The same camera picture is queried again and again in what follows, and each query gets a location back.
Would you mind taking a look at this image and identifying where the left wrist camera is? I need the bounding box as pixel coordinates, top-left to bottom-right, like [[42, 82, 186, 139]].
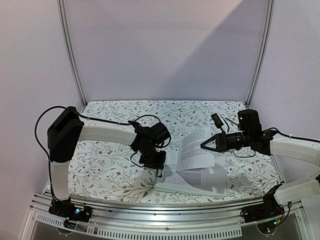
[[150, 122, 171, 145]]

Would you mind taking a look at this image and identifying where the left aluminium corner post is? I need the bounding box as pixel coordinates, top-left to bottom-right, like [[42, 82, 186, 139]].
[[56, 0, 88, 107]]

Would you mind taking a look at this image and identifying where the right aluminium corner post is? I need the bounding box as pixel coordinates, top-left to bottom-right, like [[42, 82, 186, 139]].
[[245, 0, 275, 108]]

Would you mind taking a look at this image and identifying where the printed text paper sheet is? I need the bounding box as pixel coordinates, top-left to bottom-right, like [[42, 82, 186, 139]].
[[176, 127, 215, 172]]

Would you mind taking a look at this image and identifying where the front aluminium rail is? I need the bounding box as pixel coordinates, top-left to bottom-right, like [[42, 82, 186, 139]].
[[29, 192, 304, 227]]

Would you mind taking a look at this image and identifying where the aluminium corner post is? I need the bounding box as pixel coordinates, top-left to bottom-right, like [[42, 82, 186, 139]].
[[56, 0, 88, 107], [245, 0, 275, 108]]

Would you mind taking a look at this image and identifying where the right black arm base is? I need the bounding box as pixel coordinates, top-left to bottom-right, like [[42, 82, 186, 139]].
[[240, 184, 290, 225]]

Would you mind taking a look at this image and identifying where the floral patterned table mat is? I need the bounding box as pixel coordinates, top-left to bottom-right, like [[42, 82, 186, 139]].
[[68, 100, 282, 205]]

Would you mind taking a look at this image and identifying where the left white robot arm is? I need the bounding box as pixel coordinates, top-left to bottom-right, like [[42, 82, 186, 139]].
[[40, 106, 172, 217]]

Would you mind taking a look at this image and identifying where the perforated white cable tray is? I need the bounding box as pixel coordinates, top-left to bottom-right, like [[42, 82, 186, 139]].
[[30, 213, 243, 240]]

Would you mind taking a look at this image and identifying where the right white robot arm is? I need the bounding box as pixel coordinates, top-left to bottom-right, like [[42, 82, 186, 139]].
[[200, 129, 320, 218]]

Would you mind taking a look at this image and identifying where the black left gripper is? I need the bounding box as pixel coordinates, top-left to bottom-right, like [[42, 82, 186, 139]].
[[138, 145, 167, 171]]

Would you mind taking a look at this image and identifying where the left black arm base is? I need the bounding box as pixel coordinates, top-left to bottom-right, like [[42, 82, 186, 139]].
[[48, 198, 93, 223]]

